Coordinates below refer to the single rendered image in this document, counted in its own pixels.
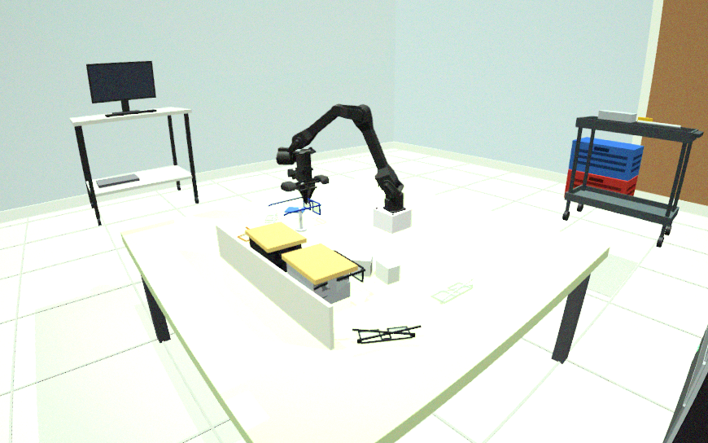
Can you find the grey flat panel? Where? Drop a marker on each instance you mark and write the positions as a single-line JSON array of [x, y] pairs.
[[305, 307]]

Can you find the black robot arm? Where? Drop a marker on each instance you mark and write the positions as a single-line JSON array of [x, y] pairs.
[[362, 117]]

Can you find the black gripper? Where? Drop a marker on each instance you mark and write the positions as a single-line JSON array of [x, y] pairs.
[[305, 182]]

